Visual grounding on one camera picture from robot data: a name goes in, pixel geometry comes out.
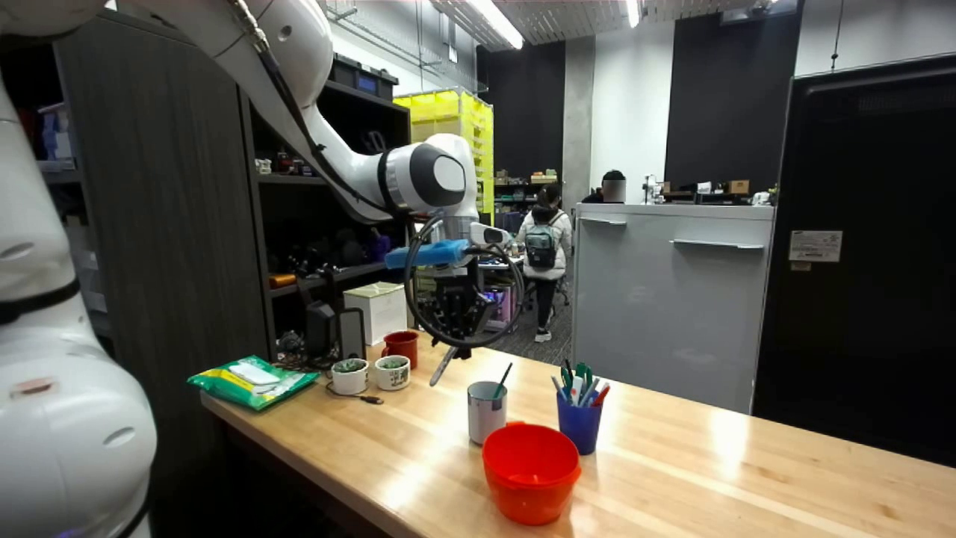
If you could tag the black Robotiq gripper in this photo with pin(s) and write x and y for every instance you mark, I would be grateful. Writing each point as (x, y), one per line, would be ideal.
(463, 299)

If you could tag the green wipes packet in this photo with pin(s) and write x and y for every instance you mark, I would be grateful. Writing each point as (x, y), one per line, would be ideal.
(255, 381)

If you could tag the person in black clothes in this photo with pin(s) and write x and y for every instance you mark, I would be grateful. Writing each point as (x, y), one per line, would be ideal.
(606, 189)

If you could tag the red marker in blue cup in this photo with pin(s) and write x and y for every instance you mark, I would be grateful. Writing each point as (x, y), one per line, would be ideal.
(602, 396)

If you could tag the grey cup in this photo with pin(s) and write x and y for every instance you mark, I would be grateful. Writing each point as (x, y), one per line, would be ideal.
(481, 420)

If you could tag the black cabinet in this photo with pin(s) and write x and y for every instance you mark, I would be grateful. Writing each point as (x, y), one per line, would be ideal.
(867, 269)

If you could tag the white cardboard box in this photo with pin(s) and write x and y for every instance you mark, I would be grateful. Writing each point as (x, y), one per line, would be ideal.
(376, 310)

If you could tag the white partition counter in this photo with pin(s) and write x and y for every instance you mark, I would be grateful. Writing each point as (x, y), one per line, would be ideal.
(666, 310)

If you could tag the green marker in blue cup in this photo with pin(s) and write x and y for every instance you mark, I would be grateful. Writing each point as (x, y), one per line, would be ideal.
(573, 381)

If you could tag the green pen in grey cup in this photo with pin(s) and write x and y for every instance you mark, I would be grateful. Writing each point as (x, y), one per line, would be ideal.
(503, 384)

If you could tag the red cup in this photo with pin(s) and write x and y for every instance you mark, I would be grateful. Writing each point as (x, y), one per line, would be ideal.
(400, 349)

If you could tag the white plant pot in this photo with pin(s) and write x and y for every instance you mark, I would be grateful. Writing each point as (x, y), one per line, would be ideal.
(391, 374)
(348, 378)

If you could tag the dark wooden shelf unit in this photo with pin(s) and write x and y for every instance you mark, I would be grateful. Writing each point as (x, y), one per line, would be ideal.
(168, 220)

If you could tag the yellow storage rack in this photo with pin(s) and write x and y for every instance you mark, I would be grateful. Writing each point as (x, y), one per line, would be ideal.
(457, 124)

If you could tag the blue pen cup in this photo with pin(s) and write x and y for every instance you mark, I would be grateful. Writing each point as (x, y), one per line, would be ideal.
(576, 425)

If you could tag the red plastic bowl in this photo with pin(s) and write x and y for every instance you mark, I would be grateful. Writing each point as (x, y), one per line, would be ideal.
(528, 480)

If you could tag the black speaker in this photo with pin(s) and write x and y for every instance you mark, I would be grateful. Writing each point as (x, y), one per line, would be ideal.
(321, 334)

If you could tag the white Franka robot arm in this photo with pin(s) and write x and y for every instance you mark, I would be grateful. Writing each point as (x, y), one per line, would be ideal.
(59, 398)

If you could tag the person with backpack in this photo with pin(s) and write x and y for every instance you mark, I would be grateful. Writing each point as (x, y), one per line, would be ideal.
(542, 248)

